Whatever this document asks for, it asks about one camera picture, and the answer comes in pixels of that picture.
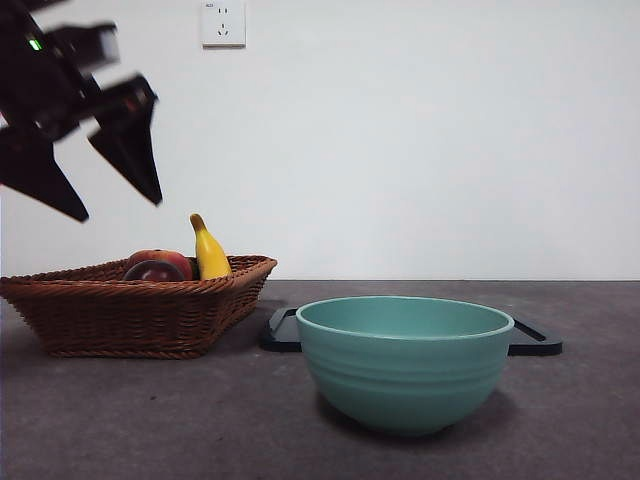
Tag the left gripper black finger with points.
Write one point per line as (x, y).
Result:
(45, 175)
(135, 150)

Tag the dark red plum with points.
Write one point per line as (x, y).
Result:
(149, 273)

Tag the teal ribbed bowl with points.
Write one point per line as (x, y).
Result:
(404, 380)

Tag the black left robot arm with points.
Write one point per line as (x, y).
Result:
(30, 75)

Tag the red orange peach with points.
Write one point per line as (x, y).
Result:
(165, 256)

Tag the yellow banana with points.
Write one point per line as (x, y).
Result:
(211, 256)

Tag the dark green fruit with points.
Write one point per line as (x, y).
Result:
(194, 272)

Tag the brown wicker basket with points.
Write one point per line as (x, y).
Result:
(130, 320)

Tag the black rectangular tray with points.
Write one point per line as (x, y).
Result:
(279, 345)

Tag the left wrist grey camera box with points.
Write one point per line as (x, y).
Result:
(102, 45)

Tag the white wall power socket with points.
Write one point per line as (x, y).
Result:
(223, 25)

